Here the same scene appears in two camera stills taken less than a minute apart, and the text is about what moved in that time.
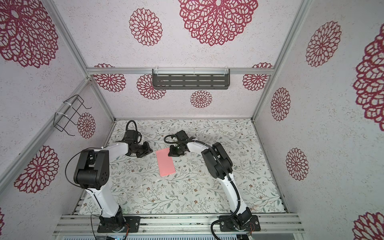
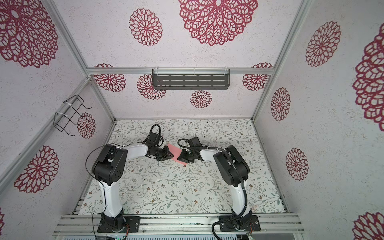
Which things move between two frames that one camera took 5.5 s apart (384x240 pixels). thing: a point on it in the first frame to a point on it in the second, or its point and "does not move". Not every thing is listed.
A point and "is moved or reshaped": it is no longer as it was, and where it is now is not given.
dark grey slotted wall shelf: (191, 78) does not move
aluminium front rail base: (70, 224) does not move
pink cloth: (165, 163) is moved or reshaped
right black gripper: (172, 152) to (183, 157)
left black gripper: (147, 150) to (166, 155)
